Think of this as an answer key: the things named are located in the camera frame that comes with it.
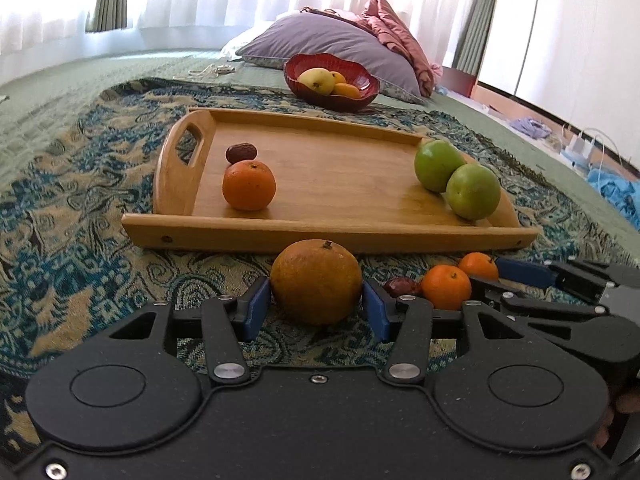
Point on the green apple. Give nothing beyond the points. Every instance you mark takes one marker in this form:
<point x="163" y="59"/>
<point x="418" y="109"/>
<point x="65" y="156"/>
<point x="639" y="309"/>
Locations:
<point x="434" y="164"/>
<point x="473" y="192"/>

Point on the green curtain right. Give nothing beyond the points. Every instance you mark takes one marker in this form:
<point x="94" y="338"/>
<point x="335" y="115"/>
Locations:
<point x="473" y="39"/>

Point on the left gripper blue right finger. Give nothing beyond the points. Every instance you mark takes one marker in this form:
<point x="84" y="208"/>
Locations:
<point x="408" y="323"/>

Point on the back orange in bowl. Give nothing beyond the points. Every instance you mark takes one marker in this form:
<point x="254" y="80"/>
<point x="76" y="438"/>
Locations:
<point x="338" y="77"/>

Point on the orange in bowl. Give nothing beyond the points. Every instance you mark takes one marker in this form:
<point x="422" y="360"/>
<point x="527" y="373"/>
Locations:
<point x="338" y="77"/>
<point x="349" y="91"/>

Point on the pink blanket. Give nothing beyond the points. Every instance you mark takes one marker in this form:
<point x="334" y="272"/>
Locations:
<point x="380" y="19"/>

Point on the small tangerine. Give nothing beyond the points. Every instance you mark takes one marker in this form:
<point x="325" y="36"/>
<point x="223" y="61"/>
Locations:
<point x="479" y="265"/>
<point x="446" y="287"/>

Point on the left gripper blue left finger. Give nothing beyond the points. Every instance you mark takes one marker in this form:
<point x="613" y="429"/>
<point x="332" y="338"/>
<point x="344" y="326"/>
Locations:
<point x="222" y="323"/>

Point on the yellow mango in bowl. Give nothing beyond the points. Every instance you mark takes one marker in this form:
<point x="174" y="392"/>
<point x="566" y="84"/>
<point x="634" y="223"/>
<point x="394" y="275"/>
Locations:
<point x="317" y="79"/>

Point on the bright orange mandarin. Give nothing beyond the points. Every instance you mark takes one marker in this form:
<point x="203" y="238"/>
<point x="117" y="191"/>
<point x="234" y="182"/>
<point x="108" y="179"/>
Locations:
<point x="248" y="185"/>

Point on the blue paisley patterned throw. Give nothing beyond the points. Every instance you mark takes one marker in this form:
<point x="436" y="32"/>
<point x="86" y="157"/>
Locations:
<point x="69" y="173"/>

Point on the red fruit bowl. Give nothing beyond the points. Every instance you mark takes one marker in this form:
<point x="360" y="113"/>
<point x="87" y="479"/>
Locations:
<point x="354" y="73"/>

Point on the blue cloth on floor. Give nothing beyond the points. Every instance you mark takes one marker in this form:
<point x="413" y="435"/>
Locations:
<point x="531" y="127"/>

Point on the wooden serving tray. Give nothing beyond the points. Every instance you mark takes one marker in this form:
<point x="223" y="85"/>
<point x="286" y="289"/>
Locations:
<point x="345" y="182"/>

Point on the large dull brown orange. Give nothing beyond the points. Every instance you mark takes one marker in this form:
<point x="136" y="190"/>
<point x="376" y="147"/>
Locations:
<point x="316" y="282"/>

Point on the red date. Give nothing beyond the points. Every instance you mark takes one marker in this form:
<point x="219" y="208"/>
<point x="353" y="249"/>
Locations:
<point x="401" y="286"/>
<point x="241" y="151"/>

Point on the purple pillow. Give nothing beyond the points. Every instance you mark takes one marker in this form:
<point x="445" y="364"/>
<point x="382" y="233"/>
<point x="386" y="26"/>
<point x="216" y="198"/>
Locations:
<point x="307" y="33"/>

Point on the red wooden bed frame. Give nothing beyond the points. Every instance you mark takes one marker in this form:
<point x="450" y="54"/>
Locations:
<point x="457" y="81"/>

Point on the front orange in bowl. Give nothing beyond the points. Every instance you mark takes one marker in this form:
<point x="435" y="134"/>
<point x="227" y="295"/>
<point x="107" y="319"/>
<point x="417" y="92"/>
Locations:
<point x="349" y="91"/>

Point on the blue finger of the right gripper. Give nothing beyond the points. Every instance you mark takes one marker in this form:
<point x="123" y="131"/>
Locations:
<point x="525" y="272"/>
<point x="489" y="292"/>

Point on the green quilted bedspread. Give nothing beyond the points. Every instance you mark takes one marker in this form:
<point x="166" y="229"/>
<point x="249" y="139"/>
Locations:
<point x="41" y="104"/>

